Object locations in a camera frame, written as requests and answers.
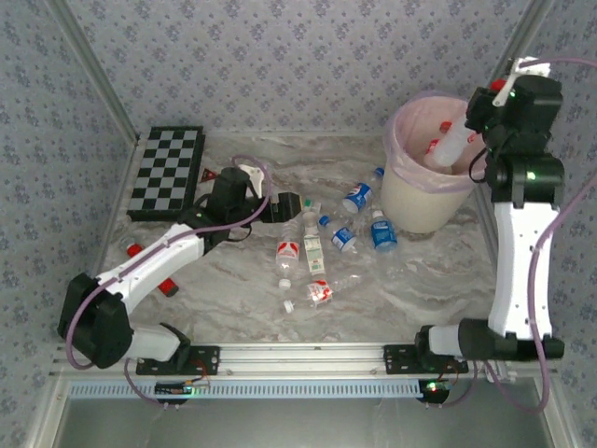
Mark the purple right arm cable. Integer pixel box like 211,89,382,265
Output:
484,55,597,415

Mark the slotted grey cable duct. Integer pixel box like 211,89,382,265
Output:
67,378,426,400

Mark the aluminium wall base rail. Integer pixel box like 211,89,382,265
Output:
138,129,389,140

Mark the crushed Pepsi bottle blue cap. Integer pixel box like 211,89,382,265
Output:
341,166,386,216

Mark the grey metal panel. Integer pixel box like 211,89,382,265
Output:
27,378,575,448

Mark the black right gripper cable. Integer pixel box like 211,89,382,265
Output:
466,145,492,184

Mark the aluminium corner post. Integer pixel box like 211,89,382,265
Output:
489,0,557,94
46,0,142,147

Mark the small Pepsi bottle blue cap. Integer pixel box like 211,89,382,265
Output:
318,214,360,254

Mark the blue label bottle white cap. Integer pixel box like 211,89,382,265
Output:
370,209,399,254

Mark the milky white bottle red cap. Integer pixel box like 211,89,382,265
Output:
423,78,507,168

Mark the cream waste bin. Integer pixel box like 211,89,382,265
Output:
380,91,489,234

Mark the small red black object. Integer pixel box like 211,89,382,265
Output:
156,277,181,299

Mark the black white chessboard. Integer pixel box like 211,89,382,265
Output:
126,124,206,223

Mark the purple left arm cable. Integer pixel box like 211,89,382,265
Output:
64,154,274,411

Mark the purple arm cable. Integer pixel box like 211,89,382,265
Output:
64,154,274,411
484,55,597,415

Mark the clear bottle red white label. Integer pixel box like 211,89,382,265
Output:
274,218,300,290
282,273,363,314

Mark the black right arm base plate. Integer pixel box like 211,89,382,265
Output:
382,343,470,376

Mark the clear bottle green white label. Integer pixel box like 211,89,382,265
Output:
300,198,326,275

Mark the small circuit board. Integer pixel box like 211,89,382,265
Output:
418,378,452,403
155,380,212,399

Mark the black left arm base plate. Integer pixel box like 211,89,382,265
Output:
134,343,221,377

